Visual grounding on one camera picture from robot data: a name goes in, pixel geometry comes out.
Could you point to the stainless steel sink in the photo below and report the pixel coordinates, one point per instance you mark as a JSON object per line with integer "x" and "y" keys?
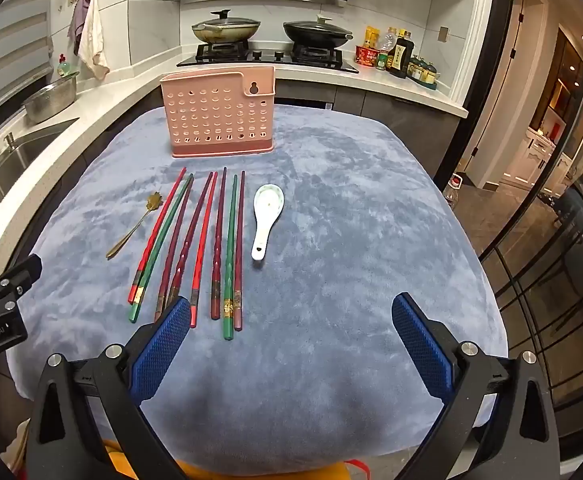
{"x": 16, "y": 160}

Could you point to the blue-grey plush blanket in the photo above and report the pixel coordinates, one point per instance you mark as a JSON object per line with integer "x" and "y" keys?
{"x": 321, "y": 240}

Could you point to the dark soy sauce bottle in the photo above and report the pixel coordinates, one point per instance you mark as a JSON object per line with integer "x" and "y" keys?
{"x": 400, "y": 55}

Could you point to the yellow stool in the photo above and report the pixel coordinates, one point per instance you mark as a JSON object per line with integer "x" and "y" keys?
{"x": 271, "y": 472}

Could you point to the purple hanging cloth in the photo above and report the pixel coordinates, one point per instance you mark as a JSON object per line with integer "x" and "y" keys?
{"x": 76, "y": 22}

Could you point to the grey base cabinet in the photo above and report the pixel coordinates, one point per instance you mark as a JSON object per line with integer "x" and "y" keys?
{"x": 371, "y": 110}

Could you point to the wall switch plate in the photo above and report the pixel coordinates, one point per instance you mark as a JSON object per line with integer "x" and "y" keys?
{"x": 443, "y": 33}

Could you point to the pink perforated utensil holder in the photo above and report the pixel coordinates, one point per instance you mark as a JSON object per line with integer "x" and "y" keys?
{"x": 211, "y": 115}

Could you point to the green chopstick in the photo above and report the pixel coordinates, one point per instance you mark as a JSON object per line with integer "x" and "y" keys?
{"x": 231, "y": 260}
{"x": 164, "y": 241}

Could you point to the black wok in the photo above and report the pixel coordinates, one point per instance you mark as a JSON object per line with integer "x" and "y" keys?
{"x": 316, "y": 34}

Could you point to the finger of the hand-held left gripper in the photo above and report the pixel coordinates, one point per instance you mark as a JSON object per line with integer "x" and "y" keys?
{"x": 19, "y": 277}

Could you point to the beige wok with glass lid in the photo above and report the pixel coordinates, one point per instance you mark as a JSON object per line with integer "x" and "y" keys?
{"x": 226, "y": 30}

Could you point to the black gas stove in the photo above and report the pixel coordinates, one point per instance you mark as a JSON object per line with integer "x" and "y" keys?
{"x": 271, "y": 59}

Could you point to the white kitchen counter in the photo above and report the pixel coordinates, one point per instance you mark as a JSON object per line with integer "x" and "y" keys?
{"x": 121, "y": 91}

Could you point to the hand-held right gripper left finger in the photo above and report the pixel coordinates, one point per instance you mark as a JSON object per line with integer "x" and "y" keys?
{"x": 164, "y": 347}

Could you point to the stainless steel pot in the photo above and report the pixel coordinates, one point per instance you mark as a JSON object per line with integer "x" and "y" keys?
{"x": 51, "y": 100}

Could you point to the spice jar set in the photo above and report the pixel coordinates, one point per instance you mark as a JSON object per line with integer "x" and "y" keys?
{"x": 424, "y": 71}

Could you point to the window blinds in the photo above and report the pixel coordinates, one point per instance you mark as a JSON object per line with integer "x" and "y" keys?
{"x": 6, "y": 50}

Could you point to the plastic bottle on floor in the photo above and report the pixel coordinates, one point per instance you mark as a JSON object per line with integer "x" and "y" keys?
{"x": 454, "y": 190}

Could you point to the green dish soap bottle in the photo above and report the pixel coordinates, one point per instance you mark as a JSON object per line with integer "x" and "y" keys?
{"x": 64, "y": 66}

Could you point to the clear plastic bottle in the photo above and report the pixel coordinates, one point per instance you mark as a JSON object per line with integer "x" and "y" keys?
{"x": 387, "y": 42}

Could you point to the gold metal spoon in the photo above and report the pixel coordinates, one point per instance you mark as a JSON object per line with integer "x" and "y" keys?
{"x": 134, "y": 230}

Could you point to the red food can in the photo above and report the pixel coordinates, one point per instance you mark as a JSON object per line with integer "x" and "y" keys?
{"x": 366, "y": 56}

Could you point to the maroon chopstick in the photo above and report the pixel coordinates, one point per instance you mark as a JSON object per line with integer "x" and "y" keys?
{"x": 241, "y": 250}
{"x": 193, "y": 235}
{"x": 220, "y": 240}
{"x": 172, "y": 260}

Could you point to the white hanging cloth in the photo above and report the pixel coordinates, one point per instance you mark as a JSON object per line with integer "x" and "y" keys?
{"x": 94, "y": 40}

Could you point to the red chopstick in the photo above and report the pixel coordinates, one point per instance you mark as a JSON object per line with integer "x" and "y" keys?
{"x": 204, "y": 250}
{"x": 158, "y": 232}

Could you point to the small green-capped jar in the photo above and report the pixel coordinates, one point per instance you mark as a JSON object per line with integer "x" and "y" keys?
{"x": 382, "y": 61}

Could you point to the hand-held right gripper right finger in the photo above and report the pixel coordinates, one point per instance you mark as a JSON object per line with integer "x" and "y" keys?
{"x": 421, "y": 347}

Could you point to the yellow condiment bottle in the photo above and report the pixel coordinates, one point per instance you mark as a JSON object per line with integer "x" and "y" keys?
{"x": 371, "y": 37}

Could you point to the white ceramic spoon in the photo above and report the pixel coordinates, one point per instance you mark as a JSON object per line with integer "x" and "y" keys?
{"x": 267, "y": 202}

